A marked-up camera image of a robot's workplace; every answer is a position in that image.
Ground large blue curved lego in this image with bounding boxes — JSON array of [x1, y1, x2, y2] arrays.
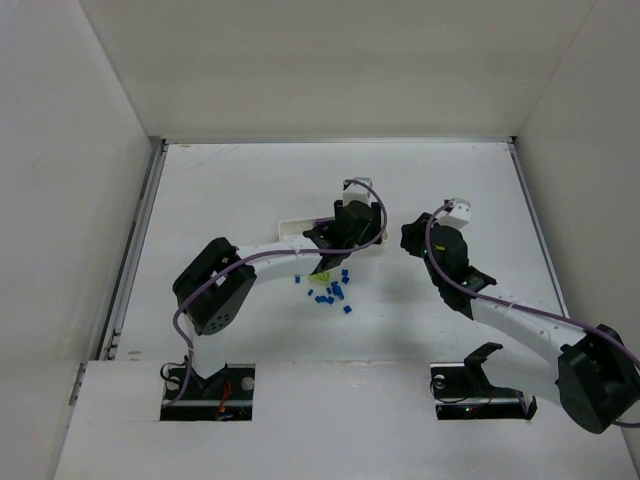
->
[[331, 281, 344, 300]]

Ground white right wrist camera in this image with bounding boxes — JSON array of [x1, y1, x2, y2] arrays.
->
[[439, 197, 471, 230]]

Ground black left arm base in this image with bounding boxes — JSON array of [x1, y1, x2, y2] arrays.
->
[[160, 363, 256, 422]]

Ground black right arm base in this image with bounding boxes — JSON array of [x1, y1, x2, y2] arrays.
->
[[429, 342, 537, 421]]

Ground green lego brick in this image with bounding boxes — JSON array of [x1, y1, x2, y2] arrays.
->
[[309, 271, 331, 285]]

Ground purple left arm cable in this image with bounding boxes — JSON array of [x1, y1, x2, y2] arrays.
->
[[159, 182, 389, 409]]

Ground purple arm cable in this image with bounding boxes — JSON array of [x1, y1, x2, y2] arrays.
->
[[424, 200, 640, 429], [159, 182, 389, 409]]

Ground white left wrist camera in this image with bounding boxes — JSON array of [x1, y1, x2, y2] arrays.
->
[[342, 177, 373, 205]]

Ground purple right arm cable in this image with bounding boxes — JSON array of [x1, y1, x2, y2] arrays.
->
[[424, 200, 640, 429]]

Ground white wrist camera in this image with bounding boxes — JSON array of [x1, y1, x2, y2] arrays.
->
[[342, 177, 373, 205], [439, 197, 471, 230]]

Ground white three-compartment container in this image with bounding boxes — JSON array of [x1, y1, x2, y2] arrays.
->
[[278, 216, 389, 256]]

